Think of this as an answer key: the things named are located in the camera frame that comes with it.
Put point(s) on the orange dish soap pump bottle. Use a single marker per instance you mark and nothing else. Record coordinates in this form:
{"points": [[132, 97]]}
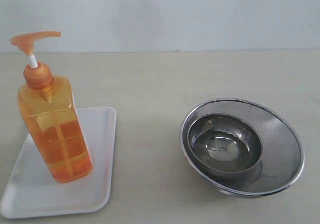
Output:
{"points": [[47, 107]]}

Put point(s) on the stainless steel bowl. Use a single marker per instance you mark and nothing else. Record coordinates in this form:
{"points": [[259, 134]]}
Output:
{"points": [[223, 146]]}

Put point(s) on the stainless steel mesh colander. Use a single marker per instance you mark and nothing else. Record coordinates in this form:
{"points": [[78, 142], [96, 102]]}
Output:
{"points": [[282, 157]]}

